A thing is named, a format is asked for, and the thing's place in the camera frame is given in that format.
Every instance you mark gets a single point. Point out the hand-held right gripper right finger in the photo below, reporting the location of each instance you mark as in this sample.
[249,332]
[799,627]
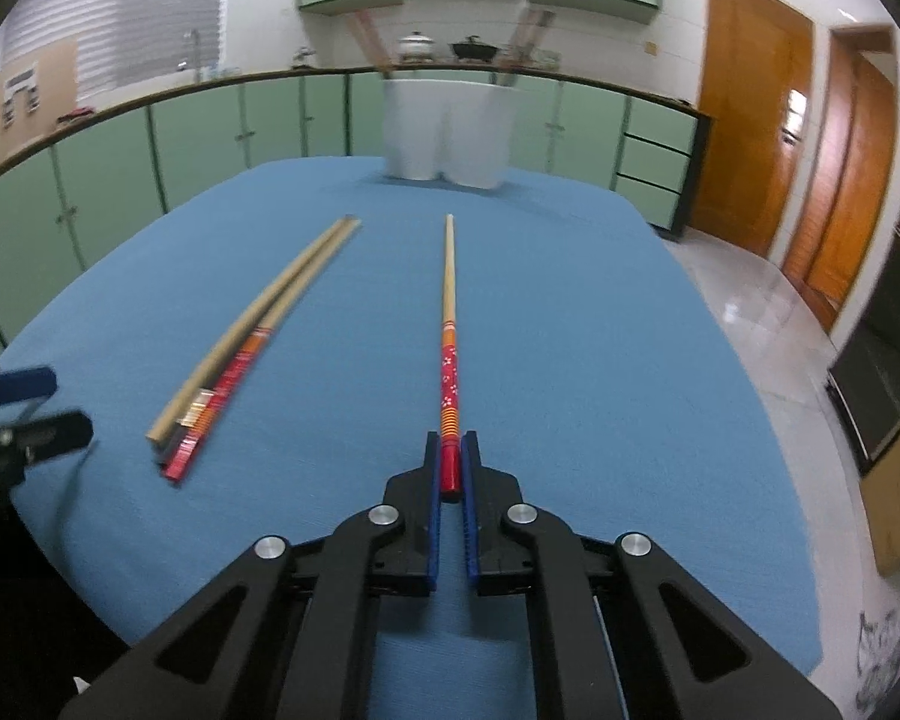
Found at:
[470,547]

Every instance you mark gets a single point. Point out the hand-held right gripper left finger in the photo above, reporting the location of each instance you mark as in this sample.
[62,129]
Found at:
[433,547]

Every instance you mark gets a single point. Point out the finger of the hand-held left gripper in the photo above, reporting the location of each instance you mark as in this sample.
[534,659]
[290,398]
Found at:
[45,435]
[15,386]

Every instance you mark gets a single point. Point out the red patterned chopstick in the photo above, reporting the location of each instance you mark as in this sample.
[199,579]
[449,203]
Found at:
[448,382]

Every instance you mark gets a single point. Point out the bundle of wooden chopsticks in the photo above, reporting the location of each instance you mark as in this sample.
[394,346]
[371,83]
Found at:
[307,262]

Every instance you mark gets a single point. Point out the white plastic utensil holder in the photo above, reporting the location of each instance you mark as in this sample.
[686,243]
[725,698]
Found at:
[420,135]

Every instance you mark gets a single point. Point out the blue tablecloth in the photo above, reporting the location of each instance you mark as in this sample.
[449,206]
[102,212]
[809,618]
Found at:
[607,390]

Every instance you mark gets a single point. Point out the long green base cabinet row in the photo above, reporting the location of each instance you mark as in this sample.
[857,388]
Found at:
[105,180]

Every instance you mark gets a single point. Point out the red cloth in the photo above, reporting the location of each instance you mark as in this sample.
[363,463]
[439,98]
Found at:
[75,116]

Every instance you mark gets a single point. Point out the beige wooden board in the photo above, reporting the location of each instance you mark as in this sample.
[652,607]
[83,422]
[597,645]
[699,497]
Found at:
[56,82]

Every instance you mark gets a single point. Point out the dark kitchen countertop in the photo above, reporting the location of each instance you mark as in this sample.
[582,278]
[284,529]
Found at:
[150,100]

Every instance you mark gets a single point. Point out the chrome faucet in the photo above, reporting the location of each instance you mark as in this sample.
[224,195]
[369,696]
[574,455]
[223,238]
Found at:
[193,52]

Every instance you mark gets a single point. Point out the grey window blind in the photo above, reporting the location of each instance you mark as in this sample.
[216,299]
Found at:
[120,7]

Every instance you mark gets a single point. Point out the patterned floor rag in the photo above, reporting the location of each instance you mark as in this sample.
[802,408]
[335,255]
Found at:
[881,660]

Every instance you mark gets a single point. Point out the green base cabinet with drawers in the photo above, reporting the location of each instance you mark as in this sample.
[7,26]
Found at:
[585,135]

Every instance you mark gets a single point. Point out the black wok with lid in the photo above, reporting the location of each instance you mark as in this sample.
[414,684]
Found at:
[474,50]

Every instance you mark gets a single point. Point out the white cooking pot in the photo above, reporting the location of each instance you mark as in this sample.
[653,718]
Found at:
[415,47]

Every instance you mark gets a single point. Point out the closed wooden door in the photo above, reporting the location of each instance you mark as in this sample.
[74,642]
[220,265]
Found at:
[750,112]

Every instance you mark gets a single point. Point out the white bracket device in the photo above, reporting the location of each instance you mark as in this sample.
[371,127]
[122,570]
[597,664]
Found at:
[19,79]

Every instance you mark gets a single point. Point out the wooden doorway frame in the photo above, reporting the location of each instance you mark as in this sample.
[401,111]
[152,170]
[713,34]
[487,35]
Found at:
[840,202]

